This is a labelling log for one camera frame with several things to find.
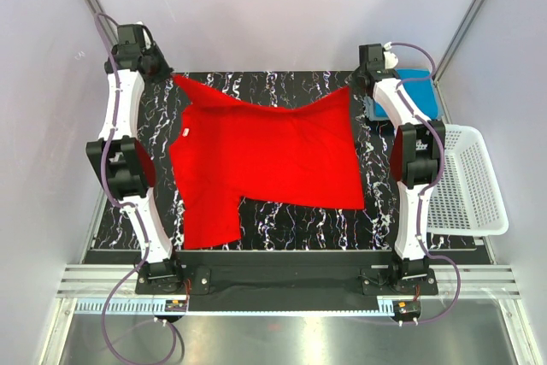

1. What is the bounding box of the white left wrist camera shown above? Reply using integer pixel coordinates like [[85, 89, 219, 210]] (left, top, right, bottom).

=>
[[134, 21, 155, 55]]

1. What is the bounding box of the red t-shirt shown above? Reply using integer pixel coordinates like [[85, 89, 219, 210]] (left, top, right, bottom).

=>
[[169, 74, 365, 250]]

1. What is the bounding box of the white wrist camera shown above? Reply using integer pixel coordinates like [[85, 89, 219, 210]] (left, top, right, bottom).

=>
[[134, 21, 155, 55], [383, 42, 399, 69]]

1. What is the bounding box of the white plastic laundry basket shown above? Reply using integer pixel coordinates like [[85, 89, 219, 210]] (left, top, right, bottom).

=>
[[427, 124, 509, 237]]

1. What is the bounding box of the folded blue t-shirt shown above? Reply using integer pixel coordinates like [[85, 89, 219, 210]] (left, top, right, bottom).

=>
[[396, 68, 442, 119]]

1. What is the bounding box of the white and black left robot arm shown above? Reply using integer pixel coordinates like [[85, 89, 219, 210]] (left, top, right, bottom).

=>
[[85, 22, 185, 293]]

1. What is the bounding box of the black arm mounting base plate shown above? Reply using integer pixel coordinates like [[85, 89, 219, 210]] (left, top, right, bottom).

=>
[[136, 250, 438, 315]]

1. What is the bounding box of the left small connector box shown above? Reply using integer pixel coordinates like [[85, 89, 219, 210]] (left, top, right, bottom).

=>
[[165, 298, 188, 312]]

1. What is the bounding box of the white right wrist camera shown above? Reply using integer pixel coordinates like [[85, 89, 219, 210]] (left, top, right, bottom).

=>
[[383, 42, 399, 69]]

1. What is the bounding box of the aluminium frame rail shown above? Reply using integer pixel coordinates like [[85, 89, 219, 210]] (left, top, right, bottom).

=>
[[56, 265, 521, 317]]

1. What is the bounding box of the right small connector box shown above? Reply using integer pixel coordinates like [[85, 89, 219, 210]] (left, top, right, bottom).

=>
[[394, 300, 421, 321]]

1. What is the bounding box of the right aluminium corner post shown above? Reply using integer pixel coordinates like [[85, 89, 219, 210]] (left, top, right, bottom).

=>
[[433, 0, 486, 85]]

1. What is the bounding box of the small connector box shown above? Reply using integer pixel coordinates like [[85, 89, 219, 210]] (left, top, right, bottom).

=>
[[394, 300, 421, 321], [165, 298, 188, 312]]

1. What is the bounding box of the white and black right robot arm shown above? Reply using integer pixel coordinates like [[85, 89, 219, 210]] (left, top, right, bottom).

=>
[[351, 42, 445, 294]]

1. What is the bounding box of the folded grey t-shirt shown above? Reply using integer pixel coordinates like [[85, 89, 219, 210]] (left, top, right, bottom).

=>
[[363, 97, 389, 121]]

